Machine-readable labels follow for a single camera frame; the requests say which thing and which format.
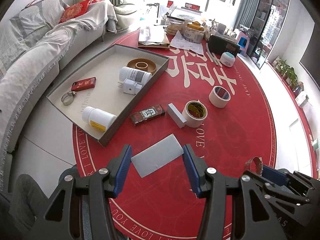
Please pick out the pink stool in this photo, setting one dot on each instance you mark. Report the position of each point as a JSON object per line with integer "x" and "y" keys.
{"x": 243, "y": 42}

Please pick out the white bottle yellow label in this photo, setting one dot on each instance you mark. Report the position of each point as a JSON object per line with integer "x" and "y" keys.
{"x": 98, "y": 118}

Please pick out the grey cardboard box tray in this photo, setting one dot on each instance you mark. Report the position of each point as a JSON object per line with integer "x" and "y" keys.
{"x": 106, "y": 94}

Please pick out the red card box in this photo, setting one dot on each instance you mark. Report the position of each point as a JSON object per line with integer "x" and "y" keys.
{"x": 83, "y": 84}

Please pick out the beige armchair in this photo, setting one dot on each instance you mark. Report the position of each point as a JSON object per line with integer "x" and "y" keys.
{"x": 120, "y": 17}

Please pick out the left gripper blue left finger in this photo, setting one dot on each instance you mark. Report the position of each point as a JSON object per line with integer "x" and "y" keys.
{"x": 62, "y": 216}

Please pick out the black radio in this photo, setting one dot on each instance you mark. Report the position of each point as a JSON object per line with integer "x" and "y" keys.
{"x": 219, "y": 45}

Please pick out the potted plants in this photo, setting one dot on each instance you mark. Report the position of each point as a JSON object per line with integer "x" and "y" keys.
{"x": 288, "y": 74}

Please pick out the white tape roll striped core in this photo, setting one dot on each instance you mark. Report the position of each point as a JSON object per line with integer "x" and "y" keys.
{"x": 219, "y": 97}

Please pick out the grey card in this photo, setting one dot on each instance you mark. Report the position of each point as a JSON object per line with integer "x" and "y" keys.
{"x": 157, "y": 156}

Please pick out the grey fabric sofa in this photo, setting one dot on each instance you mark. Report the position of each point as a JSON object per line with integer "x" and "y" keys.
{"x": 34, "y": 48}

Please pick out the white paper sheet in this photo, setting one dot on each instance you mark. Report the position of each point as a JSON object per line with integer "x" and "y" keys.
{"x": 180, "y": 42}

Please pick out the red cushion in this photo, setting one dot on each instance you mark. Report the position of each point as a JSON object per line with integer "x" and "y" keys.
{"x": 77, "y": 10}

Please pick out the round red rug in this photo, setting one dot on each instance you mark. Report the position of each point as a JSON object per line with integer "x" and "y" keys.
{"x": 162, "y": 204}

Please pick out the white pill bottle grey label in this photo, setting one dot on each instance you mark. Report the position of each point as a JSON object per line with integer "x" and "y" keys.
{"x": 139, "y": 76}

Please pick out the clear jar of biscuits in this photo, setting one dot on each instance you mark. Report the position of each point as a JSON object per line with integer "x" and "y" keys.
{"x": 175, "y": 24}

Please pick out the white foam block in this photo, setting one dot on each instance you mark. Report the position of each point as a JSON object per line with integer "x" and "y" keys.
{"x": 176, "y": 115}

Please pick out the white power adapter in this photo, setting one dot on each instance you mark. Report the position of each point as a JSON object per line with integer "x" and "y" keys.
{"x": 129, "y": 87}

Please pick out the tape roll yellow core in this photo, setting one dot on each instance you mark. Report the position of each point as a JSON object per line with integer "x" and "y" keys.
{"x": 194, "y": 113}

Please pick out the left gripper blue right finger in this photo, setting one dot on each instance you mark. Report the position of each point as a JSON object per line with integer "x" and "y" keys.
{"x": 252, "y": 216}

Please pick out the mahjong pattern card box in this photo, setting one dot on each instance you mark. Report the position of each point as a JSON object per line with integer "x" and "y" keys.
{"x": 147, "y": 114}

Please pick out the brown round tape disc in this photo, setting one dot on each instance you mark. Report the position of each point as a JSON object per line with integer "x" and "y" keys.
{"x": 143, "y": 64}

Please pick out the white teal round container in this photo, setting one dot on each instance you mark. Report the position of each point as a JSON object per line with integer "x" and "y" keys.
{"x": 227, "y": 59}

